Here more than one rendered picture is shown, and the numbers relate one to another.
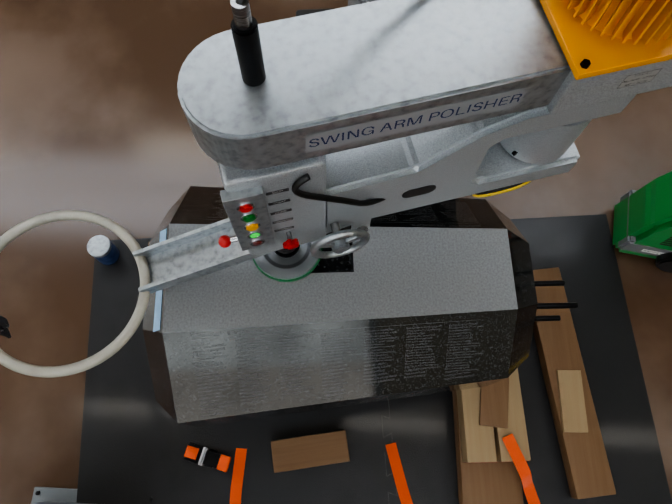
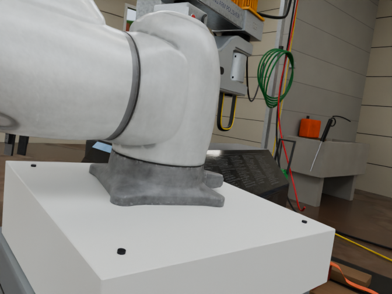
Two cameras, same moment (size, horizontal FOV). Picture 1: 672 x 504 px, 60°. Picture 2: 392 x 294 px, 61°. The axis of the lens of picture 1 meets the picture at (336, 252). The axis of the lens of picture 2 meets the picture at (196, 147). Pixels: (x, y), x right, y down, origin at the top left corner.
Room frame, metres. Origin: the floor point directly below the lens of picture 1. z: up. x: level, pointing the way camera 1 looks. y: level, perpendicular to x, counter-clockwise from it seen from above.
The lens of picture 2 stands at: (-0.91, 1.22, 1.04)
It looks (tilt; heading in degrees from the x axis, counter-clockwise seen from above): 6 degrees down; 319
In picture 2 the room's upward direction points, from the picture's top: 7 degrees clockwise
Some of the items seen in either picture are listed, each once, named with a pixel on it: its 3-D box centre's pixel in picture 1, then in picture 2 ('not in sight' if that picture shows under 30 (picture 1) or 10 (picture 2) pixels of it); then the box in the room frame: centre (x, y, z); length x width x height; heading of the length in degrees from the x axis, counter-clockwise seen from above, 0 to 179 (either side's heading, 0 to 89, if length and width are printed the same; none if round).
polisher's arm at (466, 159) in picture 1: (437, 148); (214, 67); (0.69, -0.23, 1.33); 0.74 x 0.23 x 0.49; 107
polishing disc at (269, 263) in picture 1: (286, 245); not in sight; (0.58, 0.15, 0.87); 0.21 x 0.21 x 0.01
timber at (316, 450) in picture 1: (310, 451); not in sight; (-0.01, 0.06, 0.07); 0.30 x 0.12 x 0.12; 101
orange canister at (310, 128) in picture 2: not in sight; (311, 128); (1.66, -3.14, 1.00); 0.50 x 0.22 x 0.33; 90
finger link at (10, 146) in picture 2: not in sight; (9, 144); (0.25, 0.99, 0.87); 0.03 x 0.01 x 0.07; 32
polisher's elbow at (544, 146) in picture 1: (545, 110); (231, 68); (0.78, -0.48, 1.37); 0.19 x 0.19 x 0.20
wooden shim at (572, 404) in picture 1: (572, 400); not in sight; (0.24, -1.01, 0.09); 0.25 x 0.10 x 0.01; 2
